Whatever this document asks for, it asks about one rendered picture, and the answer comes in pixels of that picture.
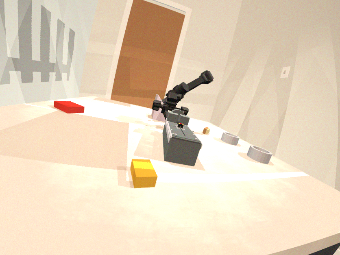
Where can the grey short cylinder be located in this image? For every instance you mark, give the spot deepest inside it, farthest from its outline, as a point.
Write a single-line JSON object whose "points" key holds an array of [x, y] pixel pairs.
{"points": [[259, 154], [230, 138]]}

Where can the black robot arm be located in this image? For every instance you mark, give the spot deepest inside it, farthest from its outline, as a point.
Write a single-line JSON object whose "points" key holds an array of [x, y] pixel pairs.
{"points": [[177, 93]]}

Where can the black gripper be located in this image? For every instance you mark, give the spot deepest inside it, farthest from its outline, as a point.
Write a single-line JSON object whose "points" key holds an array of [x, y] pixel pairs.
{"points": [[168, 106]]}

